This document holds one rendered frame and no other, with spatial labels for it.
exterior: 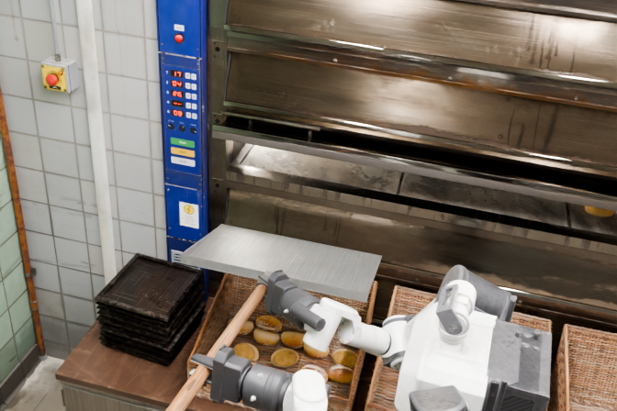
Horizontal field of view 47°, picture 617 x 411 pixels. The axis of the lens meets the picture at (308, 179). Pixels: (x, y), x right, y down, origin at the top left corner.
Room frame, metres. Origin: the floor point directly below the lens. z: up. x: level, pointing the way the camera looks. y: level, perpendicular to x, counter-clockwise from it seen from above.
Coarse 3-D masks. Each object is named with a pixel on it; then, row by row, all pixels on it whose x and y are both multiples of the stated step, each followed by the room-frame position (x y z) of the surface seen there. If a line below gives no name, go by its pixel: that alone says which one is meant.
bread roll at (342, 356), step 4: (336, 352) 1.85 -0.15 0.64; (340, 352) 1.85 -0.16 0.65; (344, 352) 1.85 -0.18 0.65; (348, 352) 1.85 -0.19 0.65; (352, 352) 1.85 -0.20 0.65; (332, 356) 1.84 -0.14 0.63; (336, 356) 1.84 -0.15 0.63; (340, 356) 1.84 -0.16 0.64; (344, 356) 1.84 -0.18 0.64; (348, 356) 1.84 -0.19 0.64; (352, 356) 1.84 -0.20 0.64; (356, 356) 1.84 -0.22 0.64; (336, 360) 1.83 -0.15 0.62; (340, 360) 1.83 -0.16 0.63; (344, 360) 1.83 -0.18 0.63; (348, 360) 1.83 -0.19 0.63; (352, 360) 1.83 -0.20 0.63; (344, 364) 1.82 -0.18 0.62; (348, 364) 1.82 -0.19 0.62; (352, 364) 1.82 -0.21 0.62
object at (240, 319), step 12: (264, 288) 1.46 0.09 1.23; (252, 300) 1.38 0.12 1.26; (240, 312) 1.31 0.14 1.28; (240, 324) 1.26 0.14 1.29; (228, 336) 1.19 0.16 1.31; (216, 348) 1.13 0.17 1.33; (204, 372) 1.04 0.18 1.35; (192, 384) 0.99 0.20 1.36; (180, 396) 0.95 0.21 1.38; (192, 396) 0.96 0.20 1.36; (168, 408) 0.91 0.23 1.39; (180, 408) 0.91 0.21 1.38
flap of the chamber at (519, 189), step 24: (240, 120) 2.14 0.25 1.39; (264, 144) 1.97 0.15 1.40; (288, 144) 1.96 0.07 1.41; (336, 144) 2.00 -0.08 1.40; (360, 144) 2.03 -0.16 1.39; (384, 144) 2.05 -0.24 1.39; (384, 168) 1.89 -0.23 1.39; (408, 168) 1.88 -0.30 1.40; (480, 168) 1.92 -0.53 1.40; (504, 168) 1.94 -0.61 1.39; (528, 168) 1.97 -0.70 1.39; (528, 192) 1.80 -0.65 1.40; (552, 192) 1.79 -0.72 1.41; (600, 192) 1.83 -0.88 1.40
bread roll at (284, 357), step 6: (276, 354) 1.81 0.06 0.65; (282, 354) 1.82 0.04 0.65; (288, 354) 1.82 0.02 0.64; (294, 354) 1.83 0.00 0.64; (276, 360) 1.80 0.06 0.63; (282, 360) 1.81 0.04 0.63; (288, 360) 1.81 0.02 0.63; (294, 360) 1.81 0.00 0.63; (282, 366) 1.80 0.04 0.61; (288, 366) 1.80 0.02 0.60
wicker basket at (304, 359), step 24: (240, 288) 2.07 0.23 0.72; (216, 312) 1.91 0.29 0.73; (264, 312) 2.03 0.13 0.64; (216, 336) 1.90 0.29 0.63; (240, 336) 1.95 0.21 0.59; (336, 336) 1.97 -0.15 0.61; (264, 360) 1.84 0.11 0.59; (360, 360) 1.70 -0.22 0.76; (336, 384) 1.75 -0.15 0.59; (336, 408) 1.56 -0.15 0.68
